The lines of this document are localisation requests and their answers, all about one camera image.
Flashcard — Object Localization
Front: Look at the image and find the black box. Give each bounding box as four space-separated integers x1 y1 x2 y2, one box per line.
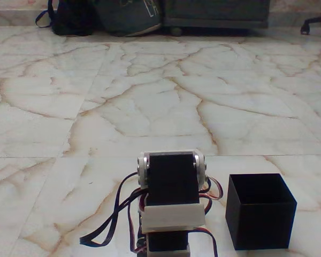
225 173 299 251

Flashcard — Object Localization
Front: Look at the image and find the grey-blue bag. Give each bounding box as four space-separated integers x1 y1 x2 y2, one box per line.
92 0 163 37

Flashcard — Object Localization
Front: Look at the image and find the dark cabinet base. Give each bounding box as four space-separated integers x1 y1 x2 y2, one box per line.
160 0 270 37

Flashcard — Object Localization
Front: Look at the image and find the red and orange servo cable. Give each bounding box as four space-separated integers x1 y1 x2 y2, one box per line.
188 173 225 257

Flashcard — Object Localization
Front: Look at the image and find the dark looping servo cable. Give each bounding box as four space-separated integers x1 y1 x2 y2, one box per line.
79 172 148 246

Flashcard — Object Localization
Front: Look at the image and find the black backpack with blue strap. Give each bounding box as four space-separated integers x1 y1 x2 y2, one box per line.
34 0 97 37

